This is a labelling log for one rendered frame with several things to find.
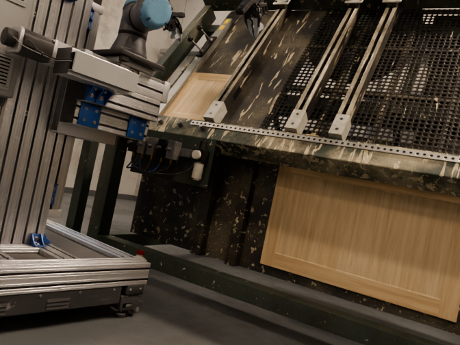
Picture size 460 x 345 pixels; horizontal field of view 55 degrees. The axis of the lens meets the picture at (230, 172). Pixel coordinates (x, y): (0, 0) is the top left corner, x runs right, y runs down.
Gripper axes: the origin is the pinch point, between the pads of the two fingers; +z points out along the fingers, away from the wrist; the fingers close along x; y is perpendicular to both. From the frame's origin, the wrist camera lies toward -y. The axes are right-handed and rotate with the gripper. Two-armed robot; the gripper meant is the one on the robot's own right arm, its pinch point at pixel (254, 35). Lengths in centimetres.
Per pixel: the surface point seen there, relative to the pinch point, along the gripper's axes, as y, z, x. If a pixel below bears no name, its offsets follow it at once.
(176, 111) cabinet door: -8, 37, 52
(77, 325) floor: -112, 90, 6
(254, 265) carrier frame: -20, 112, -3
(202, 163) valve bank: -27, 57, 18
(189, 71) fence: 17, 19, 63
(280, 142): -11, 46, -19
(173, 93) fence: 0, 29, 61
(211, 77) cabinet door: 19, 23, 48
